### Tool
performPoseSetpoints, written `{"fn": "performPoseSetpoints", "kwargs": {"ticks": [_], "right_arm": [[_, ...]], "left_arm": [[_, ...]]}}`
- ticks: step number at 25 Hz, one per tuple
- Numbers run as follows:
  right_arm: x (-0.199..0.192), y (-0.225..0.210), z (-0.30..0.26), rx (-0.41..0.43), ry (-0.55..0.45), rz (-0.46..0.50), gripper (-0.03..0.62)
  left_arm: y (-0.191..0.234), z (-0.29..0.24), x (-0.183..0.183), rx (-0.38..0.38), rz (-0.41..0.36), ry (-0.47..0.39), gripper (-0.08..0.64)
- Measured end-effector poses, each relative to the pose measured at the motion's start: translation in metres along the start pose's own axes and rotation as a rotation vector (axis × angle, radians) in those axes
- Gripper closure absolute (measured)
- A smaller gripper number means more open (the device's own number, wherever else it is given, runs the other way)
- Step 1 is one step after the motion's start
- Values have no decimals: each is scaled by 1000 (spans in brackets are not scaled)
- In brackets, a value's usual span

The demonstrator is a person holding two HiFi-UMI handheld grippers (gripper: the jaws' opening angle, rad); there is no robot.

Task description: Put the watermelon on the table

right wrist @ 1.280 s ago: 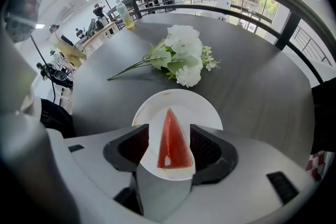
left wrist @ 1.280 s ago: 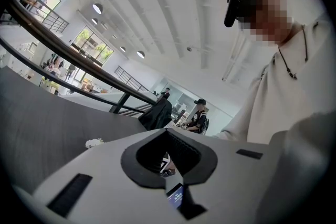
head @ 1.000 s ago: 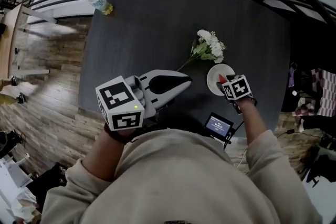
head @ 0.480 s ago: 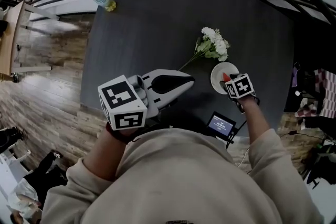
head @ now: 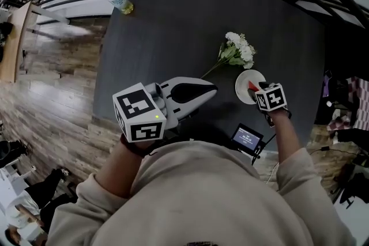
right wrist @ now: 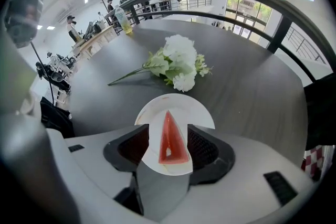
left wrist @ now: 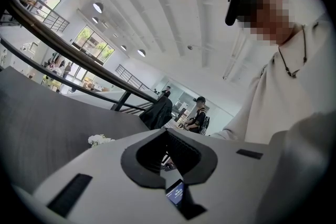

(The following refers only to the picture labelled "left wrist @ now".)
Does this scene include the large window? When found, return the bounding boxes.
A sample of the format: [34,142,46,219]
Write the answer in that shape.
[71,24,116,63]

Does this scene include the phone with lit screen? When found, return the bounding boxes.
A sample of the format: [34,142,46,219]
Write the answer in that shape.
[165,178,186,209]

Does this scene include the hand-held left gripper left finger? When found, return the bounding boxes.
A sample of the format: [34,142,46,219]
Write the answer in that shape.
[12,127,187,224]

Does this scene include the black jacket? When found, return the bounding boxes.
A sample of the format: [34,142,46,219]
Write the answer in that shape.
[139,96,173,131]

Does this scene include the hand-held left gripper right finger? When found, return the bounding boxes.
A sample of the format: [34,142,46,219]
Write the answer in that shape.
[165,128,279,224]

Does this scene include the black cord necklace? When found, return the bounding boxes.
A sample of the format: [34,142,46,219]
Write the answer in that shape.
[277,25,308,79]

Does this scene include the black balcony railing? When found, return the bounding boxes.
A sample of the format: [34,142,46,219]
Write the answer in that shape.
[114,63,152,91]
[39,5,71,33]

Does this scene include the person's head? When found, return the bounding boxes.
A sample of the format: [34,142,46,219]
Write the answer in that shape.
[236,0,302,47]

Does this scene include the person's right forearm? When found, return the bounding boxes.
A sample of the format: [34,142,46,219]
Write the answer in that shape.
[209,110,254,144]

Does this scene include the person's white shirt torso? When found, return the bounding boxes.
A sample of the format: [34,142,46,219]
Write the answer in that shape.
[236,14,336,145]

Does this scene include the black head-worn camera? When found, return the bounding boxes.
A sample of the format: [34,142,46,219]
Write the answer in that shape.
[224,0,266,27]

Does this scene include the white flower bunch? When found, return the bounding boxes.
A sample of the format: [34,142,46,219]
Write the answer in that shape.
[87,134,116,148]

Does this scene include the black metal railing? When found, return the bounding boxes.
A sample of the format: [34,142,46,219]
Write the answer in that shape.
[0,0,161,115]

